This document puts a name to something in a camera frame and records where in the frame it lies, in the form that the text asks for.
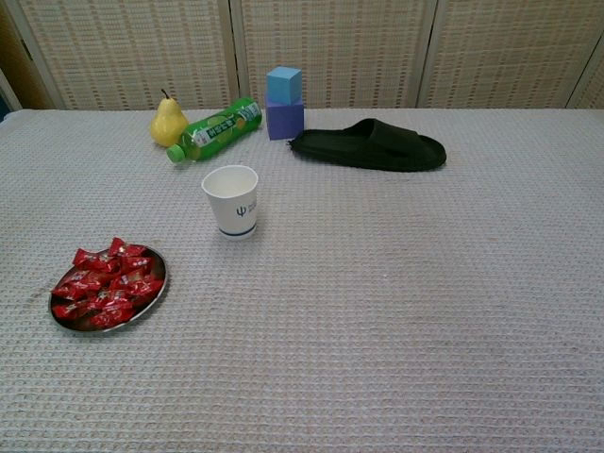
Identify silver metal plate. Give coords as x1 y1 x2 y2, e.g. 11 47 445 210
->
48 243 170 334

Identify white paper cup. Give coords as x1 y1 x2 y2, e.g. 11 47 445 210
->
201 164 260 241

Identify black slipper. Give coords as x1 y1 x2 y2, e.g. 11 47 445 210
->
287 117 447 174

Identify purple foam cube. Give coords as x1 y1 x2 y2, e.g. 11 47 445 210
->
264 93 306 142

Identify white woven tablecloth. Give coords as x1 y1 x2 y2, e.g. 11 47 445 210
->
0 107 604 453

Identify green drink bottle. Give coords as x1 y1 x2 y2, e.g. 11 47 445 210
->
165 96 263 165

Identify light blue foam cube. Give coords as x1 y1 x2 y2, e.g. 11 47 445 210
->
266 65 303 106

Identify yellow pear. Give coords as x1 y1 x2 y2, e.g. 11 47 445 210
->
149 88 191 147

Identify bamboo folding screen panel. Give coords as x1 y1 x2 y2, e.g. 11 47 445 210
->
565 27 604 109
417 0 604 109
8 0 237 110
230 0 438 109

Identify brown wooden board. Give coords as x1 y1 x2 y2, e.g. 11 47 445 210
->
0 0 56 110

